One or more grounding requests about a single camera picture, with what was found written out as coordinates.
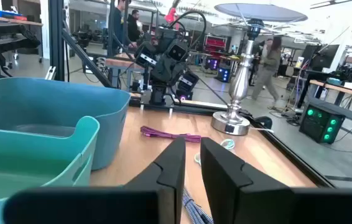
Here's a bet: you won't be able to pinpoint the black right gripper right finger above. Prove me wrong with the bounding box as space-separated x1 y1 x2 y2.
200 137 352 224

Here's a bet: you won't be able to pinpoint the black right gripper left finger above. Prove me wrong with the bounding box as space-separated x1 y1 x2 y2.
3 136 187 224

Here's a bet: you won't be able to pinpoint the light blue USB-C cable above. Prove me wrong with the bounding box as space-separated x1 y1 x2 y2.
193 138 236 166

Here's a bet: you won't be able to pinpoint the blue white braided cable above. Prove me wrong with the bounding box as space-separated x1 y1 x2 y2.
182 186 214 224

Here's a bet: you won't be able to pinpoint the blue plastic bin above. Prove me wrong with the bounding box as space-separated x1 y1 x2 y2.
0 77 132 171

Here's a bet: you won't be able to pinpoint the teal plastic bin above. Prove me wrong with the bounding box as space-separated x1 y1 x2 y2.
0 115 101 224

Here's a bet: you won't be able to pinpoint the wooden top work table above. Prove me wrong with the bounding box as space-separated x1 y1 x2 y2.
297 79 352 108
104 52 152 91

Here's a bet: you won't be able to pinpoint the computer tower purple lights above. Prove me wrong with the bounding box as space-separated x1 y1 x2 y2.
205 57 220 72

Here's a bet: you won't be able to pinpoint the person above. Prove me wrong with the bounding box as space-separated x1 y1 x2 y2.
127 9 142 47
246 35 284 110
113 0 131 55
258 37 273 63

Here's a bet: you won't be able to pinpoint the red lamp head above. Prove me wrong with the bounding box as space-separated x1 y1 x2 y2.
164 6 179 25

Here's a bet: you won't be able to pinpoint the red tool cabinet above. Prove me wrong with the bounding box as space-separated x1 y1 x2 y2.
203 33 230 54

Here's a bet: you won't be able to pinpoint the computer tower blue lights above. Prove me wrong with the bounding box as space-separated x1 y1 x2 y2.
215 66 231 83

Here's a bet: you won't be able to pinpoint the black table edge clamp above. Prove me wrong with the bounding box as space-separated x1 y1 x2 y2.
253 115 273 130

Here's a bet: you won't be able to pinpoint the silver table lamp white shade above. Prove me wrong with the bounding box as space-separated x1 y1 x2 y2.
210 2 309 136

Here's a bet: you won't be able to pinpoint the wooden workbench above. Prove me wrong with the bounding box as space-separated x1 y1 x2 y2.
0 12 44 63

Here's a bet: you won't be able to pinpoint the black monitor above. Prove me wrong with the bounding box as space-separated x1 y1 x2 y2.
302 43 341 72

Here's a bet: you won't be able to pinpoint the blue storage box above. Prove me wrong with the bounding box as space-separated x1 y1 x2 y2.
0 8 24 18

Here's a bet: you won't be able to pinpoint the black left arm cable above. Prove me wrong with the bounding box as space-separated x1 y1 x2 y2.
168 10 208 50

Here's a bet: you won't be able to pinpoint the black aluminium frame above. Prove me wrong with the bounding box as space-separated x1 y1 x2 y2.
47 0 335 189

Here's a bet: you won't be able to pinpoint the silver metal bracket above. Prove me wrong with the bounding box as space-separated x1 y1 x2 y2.
44 65 57 81

